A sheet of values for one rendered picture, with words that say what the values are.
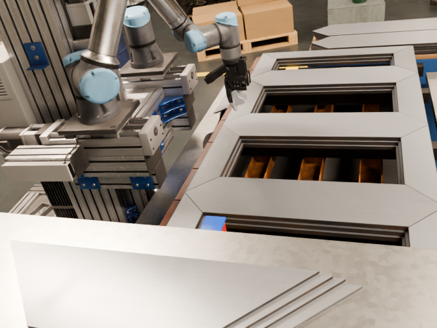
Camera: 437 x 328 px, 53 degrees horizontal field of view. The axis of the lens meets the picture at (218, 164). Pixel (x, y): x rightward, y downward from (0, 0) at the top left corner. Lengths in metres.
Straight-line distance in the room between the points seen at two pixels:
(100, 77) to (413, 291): 1.00
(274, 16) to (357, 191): 3.87
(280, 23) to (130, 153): 3.72
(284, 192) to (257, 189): 0.08
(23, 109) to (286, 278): 1.38
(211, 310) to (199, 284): 0.06
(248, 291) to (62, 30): 1.23
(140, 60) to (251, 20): 3.16
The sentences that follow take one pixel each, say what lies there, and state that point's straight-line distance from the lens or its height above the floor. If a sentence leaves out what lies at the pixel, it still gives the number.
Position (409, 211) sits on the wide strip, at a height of 0.86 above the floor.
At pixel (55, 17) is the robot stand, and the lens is 1.71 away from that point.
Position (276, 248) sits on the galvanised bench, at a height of 1.05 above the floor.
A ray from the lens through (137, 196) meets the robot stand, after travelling 2.03.
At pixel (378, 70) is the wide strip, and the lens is 2.10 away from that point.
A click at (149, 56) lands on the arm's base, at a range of 1.96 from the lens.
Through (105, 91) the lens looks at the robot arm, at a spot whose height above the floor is 1.19.
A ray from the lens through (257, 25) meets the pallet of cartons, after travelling 5.04.
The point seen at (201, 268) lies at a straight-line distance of 0.83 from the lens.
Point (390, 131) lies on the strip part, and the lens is 1.61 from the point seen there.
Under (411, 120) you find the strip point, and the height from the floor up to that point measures 0.86.
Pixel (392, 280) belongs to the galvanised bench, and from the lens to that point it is 0.83.
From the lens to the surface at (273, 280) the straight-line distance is 0.79.
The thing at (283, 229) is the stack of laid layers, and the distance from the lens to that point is 1.25.
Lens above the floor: 1.66
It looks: 33 degrees down
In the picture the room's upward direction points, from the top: 11 degrees counter-clockwise
